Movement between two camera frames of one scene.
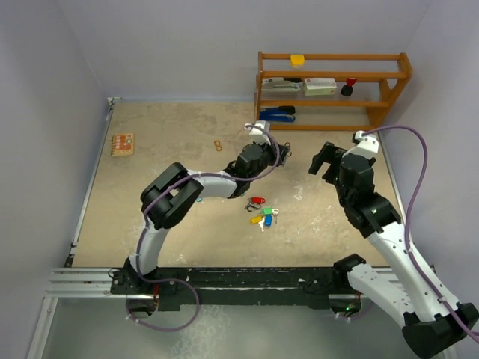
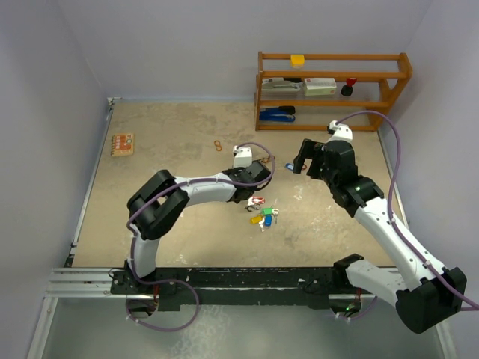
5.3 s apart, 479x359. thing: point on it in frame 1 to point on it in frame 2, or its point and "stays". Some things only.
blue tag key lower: [268, 221] stays
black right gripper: [331, 154] to [310, 149]
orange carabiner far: [218, 146] stays
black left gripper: [282, 151] to [237, 170]
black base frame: [200, 289] stays
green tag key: [271, 211] stays
